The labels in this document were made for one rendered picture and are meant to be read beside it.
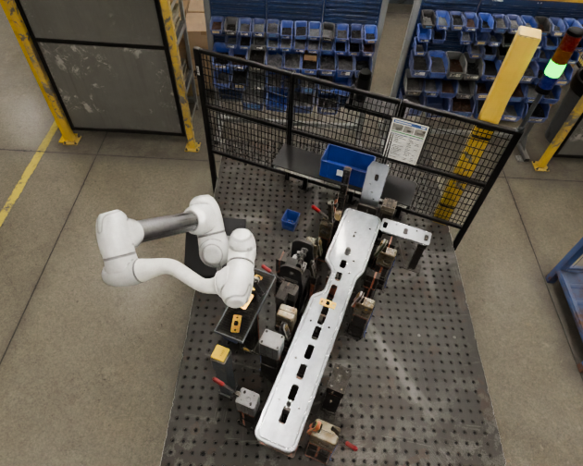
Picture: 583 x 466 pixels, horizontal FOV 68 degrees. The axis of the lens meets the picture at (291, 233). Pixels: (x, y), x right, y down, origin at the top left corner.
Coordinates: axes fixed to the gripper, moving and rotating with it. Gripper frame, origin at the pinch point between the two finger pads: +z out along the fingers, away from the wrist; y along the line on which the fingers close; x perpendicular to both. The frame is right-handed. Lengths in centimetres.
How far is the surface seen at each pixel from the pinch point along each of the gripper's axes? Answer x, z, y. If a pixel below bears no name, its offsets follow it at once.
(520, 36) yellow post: 133, -75, 68
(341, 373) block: -6, 22, 51
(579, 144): 332, 94, 171
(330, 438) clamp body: -34, 19, 58
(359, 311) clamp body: 30, 27, 48
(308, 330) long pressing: 7.2, 24.7, 29.4
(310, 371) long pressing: -10.5, 24.7, 38.4
